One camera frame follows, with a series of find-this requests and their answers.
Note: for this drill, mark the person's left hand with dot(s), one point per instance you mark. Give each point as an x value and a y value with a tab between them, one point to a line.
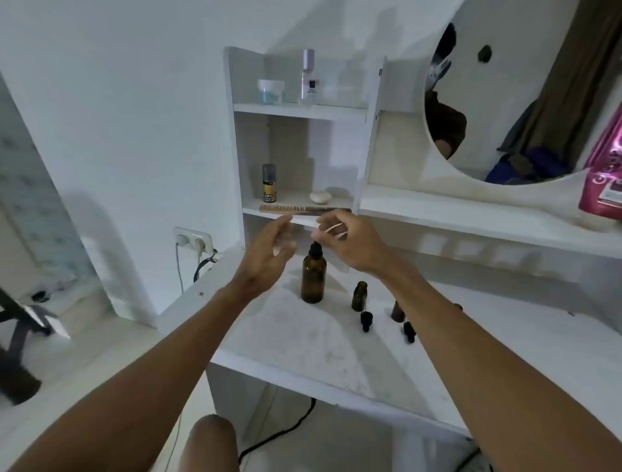
262	262

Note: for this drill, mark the person's right hand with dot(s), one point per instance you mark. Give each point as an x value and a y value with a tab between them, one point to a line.
359	243

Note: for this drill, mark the person's left fingers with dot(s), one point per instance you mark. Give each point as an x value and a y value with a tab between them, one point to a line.
282	231

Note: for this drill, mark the person's right fingers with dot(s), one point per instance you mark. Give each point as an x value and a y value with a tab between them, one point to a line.
330	221

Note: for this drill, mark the thin white strip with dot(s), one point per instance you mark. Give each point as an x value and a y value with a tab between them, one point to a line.
336	229

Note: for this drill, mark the person's right forearm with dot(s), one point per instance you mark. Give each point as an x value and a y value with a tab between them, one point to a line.
486	369

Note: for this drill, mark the person's left forearm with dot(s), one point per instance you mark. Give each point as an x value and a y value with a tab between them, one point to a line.
146	379

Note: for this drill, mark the wooden comb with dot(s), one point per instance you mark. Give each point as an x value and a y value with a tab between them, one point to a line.
291	209

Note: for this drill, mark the white oval soap bar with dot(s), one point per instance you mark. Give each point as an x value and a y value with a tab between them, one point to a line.
320	197

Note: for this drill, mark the grey capped spray can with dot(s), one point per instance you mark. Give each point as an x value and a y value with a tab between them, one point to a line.
269	187

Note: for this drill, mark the large amber dropper bottle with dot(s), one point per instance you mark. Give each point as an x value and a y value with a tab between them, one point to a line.
313	279

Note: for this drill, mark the small amber glass bottle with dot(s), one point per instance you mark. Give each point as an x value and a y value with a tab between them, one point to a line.
359	296
397	312

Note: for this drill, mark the black dropper cap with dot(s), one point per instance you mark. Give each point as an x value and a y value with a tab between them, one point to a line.
409	332
366	321

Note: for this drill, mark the white vanity dresser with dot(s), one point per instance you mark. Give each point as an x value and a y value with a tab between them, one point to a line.
316	350

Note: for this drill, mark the light blue cream jar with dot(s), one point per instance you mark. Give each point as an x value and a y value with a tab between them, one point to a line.
270	92

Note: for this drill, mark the clear bottle with lilac cap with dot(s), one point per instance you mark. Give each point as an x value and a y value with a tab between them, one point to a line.
308	82

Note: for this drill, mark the round mirror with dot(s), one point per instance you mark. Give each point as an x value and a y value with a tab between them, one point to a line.
505	97

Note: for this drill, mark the person's leg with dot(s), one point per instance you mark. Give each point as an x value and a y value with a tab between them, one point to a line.
209	445

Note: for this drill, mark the pink plastic packet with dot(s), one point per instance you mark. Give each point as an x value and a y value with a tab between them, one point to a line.
605	175

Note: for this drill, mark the black chair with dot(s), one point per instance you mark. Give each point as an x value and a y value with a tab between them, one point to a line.
19	340

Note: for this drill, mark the white wall socket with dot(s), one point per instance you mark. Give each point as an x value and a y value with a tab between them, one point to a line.
187	237

